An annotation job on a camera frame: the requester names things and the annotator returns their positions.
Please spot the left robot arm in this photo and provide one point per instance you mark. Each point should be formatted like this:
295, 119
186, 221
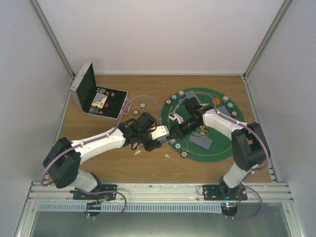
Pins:
63, 161

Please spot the clear round button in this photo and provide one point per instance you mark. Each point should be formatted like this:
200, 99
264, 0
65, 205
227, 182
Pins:
187, 146

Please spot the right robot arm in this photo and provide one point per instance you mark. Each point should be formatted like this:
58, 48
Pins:
249, 145

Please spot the orange big blind button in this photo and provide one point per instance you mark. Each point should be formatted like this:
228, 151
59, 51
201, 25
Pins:
217, 101

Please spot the green fifty chip stack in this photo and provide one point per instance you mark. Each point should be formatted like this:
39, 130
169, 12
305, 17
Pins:
142, 105

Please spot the red hundred chip stack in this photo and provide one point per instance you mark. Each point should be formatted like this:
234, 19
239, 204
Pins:
135, 112

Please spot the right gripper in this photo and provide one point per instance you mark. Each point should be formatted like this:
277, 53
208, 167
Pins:
179, 133

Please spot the white debris pile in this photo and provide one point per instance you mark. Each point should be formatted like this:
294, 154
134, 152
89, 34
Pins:
140, 151

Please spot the card pack in case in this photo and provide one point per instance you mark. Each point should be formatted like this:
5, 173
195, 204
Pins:
99, 100

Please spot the ten chips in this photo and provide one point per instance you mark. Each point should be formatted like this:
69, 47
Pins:
181, 93
172, 141
225, 99

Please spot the card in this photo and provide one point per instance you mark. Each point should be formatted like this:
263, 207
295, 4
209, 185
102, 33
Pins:
204, 142
223, 110
190, 94
195, 139

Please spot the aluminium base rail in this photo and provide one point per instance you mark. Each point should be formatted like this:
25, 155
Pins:
165, 198

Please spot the chips in case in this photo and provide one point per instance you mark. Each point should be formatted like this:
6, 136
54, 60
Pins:
101, 90

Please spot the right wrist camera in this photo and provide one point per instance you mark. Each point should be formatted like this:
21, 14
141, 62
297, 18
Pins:
176, 117

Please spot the hundred chips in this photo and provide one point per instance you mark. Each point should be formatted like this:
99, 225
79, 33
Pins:
233, 114
168, 102
184, 154

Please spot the round green poker mat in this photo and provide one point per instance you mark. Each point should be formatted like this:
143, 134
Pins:
221, 147

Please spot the aluminium poker case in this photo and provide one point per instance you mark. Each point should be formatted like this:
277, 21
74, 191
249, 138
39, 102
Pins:
84, 89

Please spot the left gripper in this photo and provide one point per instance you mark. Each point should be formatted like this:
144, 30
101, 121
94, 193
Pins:
149, 147

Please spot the blue playing card deck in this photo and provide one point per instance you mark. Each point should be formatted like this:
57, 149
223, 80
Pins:
163, 140

